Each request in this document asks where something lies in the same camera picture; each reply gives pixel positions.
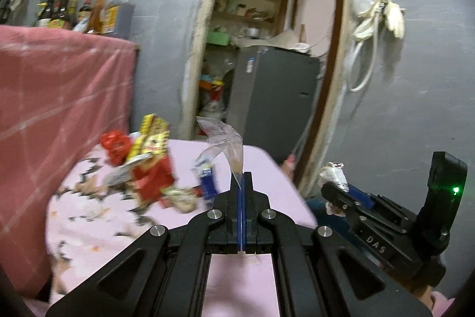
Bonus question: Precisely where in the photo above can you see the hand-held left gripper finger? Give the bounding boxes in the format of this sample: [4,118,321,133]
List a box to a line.
[241,171,433,317]
[45,171,242,317]

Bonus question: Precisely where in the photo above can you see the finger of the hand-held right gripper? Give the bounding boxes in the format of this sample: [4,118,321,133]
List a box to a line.
[321,182,368,230]
[347,185,379,209]

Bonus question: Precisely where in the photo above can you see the white paper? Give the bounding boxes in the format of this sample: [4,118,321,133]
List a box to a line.
[318,162,349,215]

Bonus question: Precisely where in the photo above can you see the clear plastic wrapper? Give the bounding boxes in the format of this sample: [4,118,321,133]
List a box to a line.
[195,116,245,174]

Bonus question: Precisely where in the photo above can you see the red plastic bag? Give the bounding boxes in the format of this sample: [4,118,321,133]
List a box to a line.
[100,130,133,166]

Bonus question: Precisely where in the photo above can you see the blue packet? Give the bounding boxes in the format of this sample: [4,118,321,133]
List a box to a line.
[193,158,219,202]

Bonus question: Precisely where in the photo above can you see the beige crumpled wrapper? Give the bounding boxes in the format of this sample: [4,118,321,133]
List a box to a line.
[161,186,199,214]

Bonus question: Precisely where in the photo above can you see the white red sack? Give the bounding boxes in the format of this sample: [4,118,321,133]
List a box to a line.
[202,94,225,124]

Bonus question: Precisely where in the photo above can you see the yellow red snack packet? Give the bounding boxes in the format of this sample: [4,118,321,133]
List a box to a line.
[129,113,170,160]

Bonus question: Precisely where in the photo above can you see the grey refrigerator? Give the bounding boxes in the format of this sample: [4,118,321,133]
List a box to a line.
[226,45,322,160]

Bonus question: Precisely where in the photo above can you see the orange plastic toy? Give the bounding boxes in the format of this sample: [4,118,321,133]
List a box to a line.
[198,74,225,91]

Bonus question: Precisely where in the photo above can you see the cardboard sheet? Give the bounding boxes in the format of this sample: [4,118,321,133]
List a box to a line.
[273,28,316,52]

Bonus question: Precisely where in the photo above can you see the green box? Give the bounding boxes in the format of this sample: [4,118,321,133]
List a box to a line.
[206,31,231,46]

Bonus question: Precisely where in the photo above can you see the white gloves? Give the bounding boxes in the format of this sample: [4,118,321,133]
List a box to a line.
[352,0,406,40]

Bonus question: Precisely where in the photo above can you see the red checked blanket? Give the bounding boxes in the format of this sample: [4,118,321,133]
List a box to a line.
[0,24,139,299]

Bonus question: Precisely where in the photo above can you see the large jug with white cap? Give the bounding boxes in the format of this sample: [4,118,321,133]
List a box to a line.
[104,0,136,38]

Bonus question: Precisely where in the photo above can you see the brown paper packet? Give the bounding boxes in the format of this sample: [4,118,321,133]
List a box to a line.
[88,0,109,34]

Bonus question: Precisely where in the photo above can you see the red capped sauce bottle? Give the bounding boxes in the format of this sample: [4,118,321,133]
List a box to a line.
[76,0,93,32]

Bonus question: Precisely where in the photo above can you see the dark sauce bottle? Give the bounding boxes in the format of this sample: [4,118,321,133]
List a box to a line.
[36,0,56,29]
[50,0,74,30]

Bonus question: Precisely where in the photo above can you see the thick white cable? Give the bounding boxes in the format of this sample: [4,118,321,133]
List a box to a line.
[347,10,381,92]

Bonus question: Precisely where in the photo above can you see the brown wooden door frame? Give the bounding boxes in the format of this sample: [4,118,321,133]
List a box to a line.
[291,0,346,191]

